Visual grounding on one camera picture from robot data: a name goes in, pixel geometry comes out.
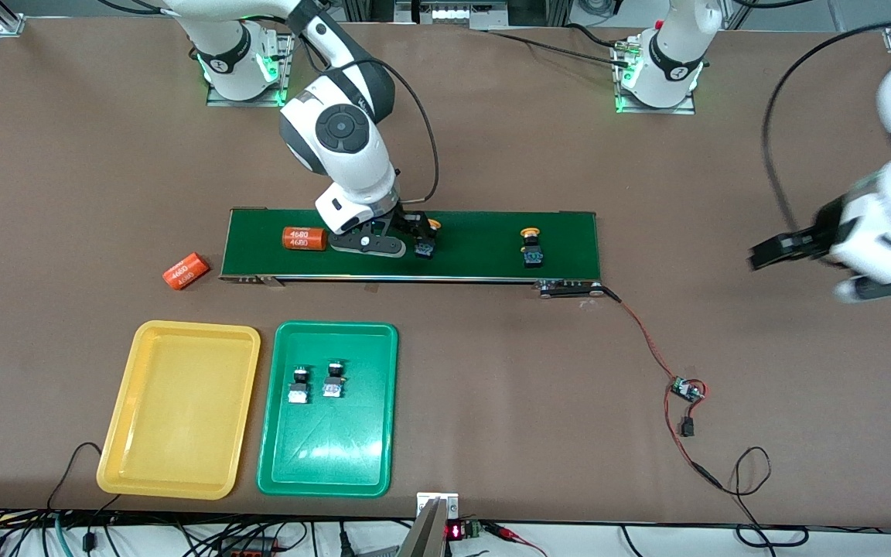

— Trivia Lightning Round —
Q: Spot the green conveyor belt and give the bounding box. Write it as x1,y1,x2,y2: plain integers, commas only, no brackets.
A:
219,207,605,299

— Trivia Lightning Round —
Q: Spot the grey equipment box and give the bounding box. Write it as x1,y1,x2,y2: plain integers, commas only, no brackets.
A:
395,0,510,30

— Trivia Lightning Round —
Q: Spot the green plastic tray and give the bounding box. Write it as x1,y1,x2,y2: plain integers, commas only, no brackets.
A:
257,321,399,497

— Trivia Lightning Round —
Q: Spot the yellow plastic tray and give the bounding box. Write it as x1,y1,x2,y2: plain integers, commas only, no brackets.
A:
97,320,261,501

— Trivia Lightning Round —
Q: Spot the red clip lead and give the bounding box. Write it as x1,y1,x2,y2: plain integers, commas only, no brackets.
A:
484,522,547,557

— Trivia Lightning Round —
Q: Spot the red and black power strip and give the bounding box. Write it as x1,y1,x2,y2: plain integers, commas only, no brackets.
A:
217,536,276,557

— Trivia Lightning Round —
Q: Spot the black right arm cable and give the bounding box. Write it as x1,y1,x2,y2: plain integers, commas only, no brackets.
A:
337,62,440,225

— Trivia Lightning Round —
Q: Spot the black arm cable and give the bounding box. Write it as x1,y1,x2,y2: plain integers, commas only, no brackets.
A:
761,19,891,233
337,62,440,225

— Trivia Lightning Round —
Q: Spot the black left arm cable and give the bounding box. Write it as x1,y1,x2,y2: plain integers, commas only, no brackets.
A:
761,19,891,233

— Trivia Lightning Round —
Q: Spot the red and black wire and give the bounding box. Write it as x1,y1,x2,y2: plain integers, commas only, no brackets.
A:
599,285,725,490

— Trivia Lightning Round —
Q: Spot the looped black cable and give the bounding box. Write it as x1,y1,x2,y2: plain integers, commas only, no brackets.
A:
712,446,810,548

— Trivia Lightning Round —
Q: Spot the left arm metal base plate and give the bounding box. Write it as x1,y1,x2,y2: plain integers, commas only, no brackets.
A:
614,39,698,115

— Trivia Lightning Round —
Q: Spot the black cable on table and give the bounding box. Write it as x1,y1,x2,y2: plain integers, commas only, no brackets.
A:
488,23,632,67

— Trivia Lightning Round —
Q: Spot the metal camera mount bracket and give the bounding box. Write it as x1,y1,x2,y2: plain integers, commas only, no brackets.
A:
399,492,459,557

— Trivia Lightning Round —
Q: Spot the thin black cable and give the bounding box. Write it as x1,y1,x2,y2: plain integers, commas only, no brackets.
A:
47,442,121,515

